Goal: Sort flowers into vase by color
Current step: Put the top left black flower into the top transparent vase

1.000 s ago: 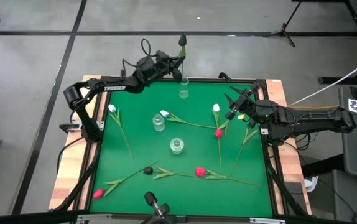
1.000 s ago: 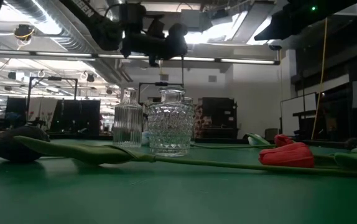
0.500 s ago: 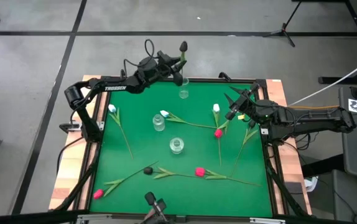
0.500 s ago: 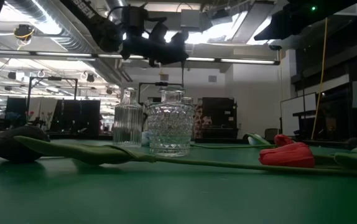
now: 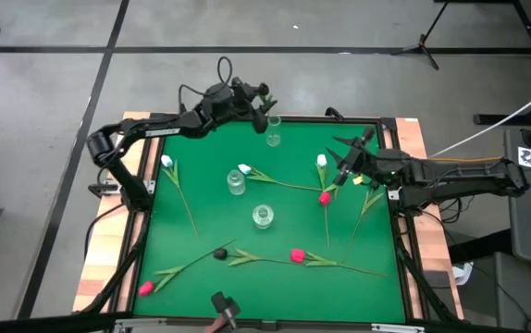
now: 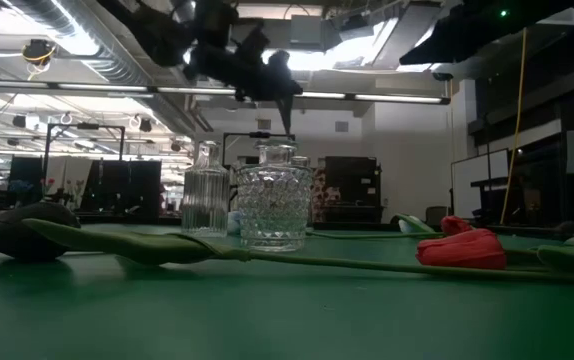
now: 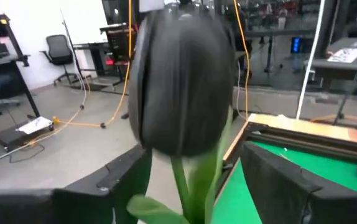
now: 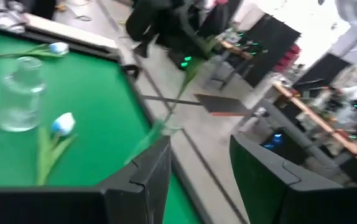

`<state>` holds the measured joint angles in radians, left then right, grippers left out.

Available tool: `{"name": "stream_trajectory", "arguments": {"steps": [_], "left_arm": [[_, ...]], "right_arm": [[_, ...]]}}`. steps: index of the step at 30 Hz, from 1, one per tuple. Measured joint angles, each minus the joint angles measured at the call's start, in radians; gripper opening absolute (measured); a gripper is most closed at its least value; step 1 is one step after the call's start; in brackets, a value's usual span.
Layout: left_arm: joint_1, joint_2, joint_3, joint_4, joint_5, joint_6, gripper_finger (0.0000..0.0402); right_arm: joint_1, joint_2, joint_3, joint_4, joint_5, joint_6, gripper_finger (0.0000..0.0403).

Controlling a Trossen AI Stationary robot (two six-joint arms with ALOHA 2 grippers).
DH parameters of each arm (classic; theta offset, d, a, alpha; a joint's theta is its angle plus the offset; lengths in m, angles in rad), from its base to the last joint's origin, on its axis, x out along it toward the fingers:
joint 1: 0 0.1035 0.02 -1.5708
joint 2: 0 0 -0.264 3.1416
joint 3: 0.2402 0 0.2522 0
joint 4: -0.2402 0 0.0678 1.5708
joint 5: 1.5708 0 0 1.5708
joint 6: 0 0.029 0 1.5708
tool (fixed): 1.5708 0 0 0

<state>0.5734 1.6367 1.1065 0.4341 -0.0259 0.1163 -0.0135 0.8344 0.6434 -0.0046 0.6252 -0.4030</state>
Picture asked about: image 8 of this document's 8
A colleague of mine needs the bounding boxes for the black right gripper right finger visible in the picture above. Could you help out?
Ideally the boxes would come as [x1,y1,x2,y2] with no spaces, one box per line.
[229,133,357,224]

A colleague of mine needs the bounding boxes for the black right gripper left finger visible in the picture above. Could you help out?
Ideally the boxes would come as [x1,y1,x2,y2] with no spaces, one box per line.
[0,136,172,224]

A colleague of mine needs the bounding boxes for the white artificial tulip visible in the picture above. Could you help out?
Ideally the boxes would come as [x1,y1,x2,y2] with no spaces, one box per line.
[35,111,78,187]
[0,42,70,60]

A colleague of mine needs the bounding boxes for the black artificial tulip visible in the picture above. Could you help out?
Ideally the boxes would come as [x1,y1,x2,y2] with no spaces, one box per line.
[124,34,220,166]

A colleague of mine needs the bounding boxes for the ribbed glass vase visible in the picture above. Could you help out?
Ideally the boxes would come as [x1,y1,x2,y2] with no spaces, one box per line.
[0,55,47,133]

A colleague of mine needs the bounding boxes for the wooden workbench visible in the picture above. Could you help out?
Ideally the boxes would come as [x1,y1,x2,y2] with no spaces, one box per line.
[217,39,254,62]
[271,81,357,156]

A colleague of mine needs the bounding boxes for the green table mat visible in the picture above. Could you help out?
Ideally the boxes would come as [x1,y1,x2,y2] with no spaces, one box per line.
[0,29,203,224]

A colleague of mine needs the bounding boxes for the black floor plate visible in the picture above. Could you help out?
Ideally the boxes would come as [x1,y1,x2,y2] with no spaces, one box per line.
[193,93,253,118]

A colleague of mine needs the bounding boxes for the red storage bins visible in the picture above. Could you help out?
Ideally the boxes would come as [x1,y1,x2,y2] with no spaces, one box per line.
[273,43,302,74]

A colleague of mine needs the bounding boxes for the person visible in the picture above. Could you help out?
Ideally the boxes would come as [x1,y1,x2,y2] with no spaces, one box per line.
[124,0,176,59]

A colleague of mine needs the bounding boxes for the person's foot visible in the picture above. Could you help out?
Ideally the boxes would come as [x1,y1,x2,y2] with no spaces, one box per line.
[0,0,29,34]

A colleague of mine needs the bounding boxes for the black wall panel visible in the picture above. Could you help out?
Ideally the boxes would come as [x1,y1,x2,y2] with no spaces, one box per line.
[243,12,302,88]

